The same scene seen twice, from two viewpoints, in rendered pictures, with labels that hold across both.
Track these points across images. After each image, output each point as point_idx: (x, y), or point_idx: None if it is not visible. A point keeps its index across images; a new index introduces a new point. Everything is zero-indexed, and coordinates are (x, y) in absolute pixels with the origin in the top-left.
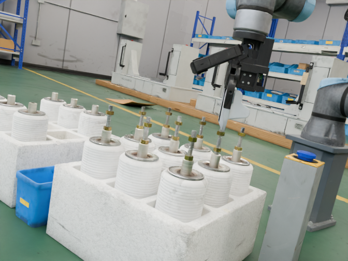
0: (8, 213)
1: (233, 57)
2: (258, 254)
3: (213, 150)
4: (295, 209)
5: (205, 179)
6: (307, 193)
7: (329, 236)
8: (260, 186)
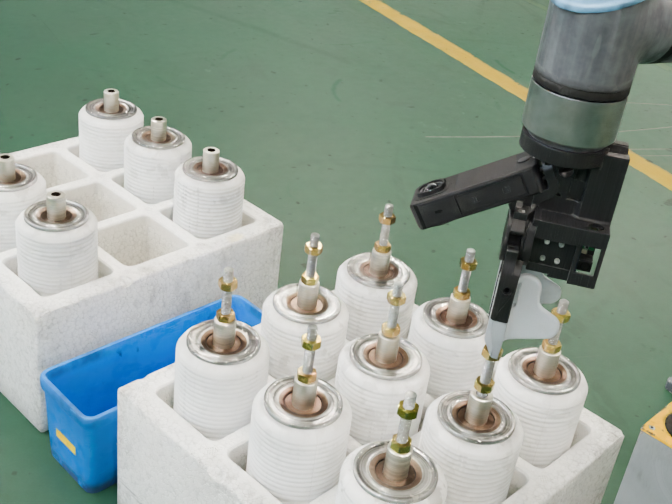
0: (37, 451)
1: (518, 197)
2: None
3: (474, 387)
4: None
5: (439, 489)
6: None
7: None
8: (668, 291)
